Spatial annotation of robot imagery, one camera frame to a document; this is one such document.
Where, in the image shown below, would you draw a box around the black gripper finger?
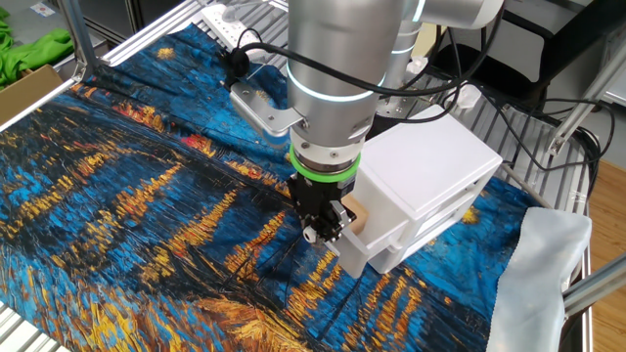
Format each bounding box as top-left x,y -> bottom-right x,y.
320,199 -> 358,243

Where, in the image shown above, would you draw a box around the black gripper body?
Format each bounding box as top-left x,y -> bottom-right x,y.
288,173 -> 356,232

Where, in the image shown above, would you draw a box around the wooden cube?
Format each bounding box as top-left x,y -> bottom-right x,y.
341,195 -> 370,236

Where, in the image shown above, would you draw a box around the white plastic box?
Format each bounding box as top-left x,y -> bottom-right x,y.
301,193 -> 410,281

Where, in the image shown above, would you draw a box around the white closed drawer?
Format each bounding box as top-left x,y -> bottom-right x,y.
369,195 -> 479,275

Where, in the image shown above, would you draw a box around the white plastic drawer cabinet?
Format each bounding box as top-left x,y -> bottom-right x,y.
354,104 -> 504,275

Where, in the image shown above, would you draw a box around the crumpled white tissue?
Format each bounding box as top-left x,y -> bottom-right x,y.
405,55 -> 430,75
447,82 -> 483,111

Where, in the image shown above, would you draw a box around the starry night painted tablecloth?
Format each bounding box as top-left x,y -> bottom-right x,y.
0,23 -> 539,352

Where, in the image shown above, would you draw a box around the beige cardboard sheet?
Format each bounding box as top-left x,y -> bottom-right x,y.
418,22 -> 441,58

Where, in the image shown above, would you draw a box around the white power strip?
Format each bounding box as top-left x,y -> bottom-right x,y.
201,3 -> 290,53

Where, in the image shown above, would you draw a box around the light grey cloth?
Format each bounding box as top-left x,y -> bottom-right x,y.
485,206 -> 594,352

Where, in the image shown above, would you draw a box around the black office chair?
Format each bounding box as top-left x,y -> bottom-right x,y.
429,0 -> 626,111

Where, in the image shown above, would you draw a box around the cardboard box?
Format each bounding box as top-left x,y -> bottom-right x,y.
0,63 -> 65,126

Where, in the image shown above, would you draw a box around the green cloth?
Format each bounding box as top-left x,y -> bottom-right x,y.
0,7 -> 74,89

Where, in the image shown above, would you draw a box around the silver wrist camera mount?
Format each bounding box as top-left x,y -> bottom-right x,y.
228,80 -> 305,149

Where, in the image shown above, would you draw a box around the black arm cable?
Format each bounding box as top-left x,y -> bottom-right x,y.
222,0 -> 506,124

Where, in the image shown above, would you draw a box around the aluminium frame strut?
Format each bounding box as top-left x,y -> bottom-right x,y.
58,0 -> 112,83
561,253 -> 626,317
547,43 -> 626,157

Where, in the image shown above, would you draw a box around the black table cables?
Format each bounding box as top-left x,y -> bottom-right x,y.
429,72 -> 617,172

